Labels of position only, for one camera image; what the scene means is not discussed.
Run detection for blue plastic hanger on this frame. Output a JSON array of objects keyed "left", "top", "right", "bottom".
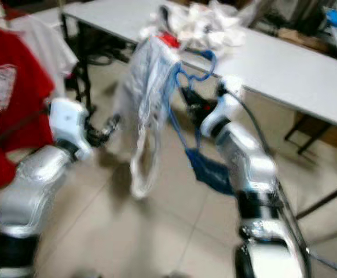
[{"left": 163, "top": 49, "right": 218, "bottom": 154}]

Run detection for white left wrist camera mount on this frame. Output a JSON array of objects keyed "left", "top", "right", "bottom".
[{"left": 50, "top": 97, "right": 93, "bottom": 152}]

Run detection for plain white T-shirt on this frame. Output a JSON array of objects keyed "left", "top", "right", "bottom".
[{"left": 12, "top": 14, "right": 79, "bottom": 125}]

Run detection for white table black legs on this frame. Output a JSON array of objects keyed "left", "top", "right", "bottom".
[{"left": 61, "top": 0, "right": 337, "bottom": 221}]

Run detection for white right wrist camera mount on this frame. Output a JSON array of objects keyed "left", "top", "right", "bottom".
[{"left": 200, "top": 75, "right": 246, "bottom": 138}]

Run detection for brown cardboard box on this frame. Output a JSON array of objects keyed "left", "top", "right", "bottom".
[{"left": 279, "top": 28, "right": 334, "bottom": 54}]

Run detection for red Guess print T-shirt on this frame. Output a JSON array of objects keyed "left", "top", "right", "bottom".
[{"left": 0, "top": 22, "right": 56, "bottom": 137}]

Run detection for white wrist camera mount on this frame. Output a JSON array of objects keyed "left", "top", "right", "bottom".
[
  {"left": 200, "top": 75, "right": 246, "bottom": 138},
  {"left": 50, "top": 97, "right": 93, "bottom": 152}
]

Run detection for white clothes pile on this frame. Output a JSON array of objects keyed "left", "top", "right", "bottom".
[{"left": 142, "top": 0, "right": 247, "bottom": 53}]

